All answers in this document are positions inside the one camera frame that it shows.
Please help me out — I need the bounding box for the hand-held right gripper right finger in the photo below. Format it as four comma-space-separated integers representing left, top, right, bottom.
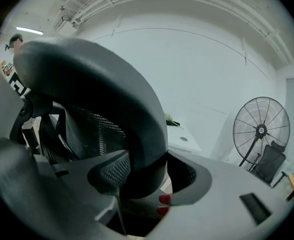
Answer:
146, 150, 294, 240

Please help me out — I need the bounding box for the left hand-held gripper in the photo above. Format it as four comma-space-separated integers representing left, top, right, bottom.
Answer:
8, 71, 32, 97

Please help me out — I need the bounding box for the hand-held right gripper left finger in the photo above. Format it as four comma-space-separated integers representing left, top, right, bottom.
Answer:
33, 150, 131, 240

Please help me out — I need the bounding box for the black mesh office chair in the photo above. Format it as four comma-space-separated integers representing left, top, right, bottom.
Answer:
9, 36, 174, 237

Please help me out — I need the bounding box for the person's right hand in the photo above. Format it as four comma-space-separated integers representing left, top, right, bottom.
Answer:
157, 194, 172, 216

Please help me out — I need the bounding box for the white desk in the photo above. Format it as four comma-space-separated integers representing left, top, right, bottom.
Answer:
165, 123, 202, 155

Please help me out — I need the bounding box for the black flat tray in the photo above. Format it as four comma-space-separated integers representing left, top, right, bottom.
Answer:
166, 120, 185, 130

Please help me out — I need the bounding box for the long ceiling light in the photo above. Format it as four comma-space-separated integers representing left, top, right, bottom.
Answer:
16, 26, 44, 36

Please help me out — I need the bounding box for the white ceiling air conditioner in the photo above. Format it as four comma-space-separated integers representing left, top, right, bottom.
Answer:
54, 15, 79, 34

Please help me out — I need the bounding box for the black highback office chair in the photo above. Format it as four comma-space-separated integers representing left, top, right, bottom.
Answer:
248, 141, 287, 187

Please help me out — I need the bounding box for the black pedestal fan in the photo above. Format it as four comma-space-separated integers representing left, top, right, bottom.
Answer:
233, 96, 290, 169

